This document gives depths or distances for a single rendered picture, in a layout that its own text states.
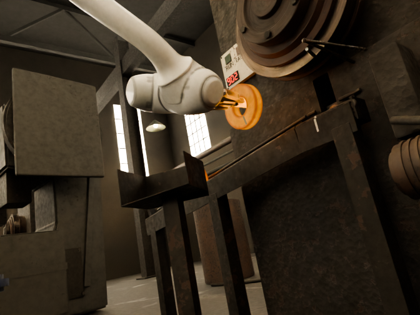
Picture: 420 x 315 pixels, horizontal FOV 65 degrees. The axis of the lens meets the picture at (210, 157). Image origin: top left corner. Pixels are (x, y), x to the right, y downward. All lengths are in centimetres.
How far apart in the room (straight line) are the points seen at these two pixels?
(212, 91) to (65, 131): 283
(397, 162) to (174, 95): 49
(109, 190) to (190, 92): 1091
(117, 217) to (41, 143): 833
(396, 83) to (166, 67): 56
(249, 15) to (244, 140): 48
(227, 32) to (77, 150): 222
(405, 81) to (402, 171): 27
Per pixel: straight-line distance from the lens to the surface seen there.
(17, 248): 291
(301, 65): 112
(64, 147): 343
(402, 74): 95
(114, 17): 80
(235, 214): 385
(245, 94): 112
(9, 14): 1154
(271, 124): 129
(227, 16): 170
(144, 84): 88
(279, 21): 111
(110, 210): 1146
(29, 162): 327
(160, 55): 77
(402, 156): 77
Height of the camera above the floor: 39
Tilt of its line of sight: 15 degrees up
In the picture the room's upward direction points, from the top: 11 degrees counter-clockwise
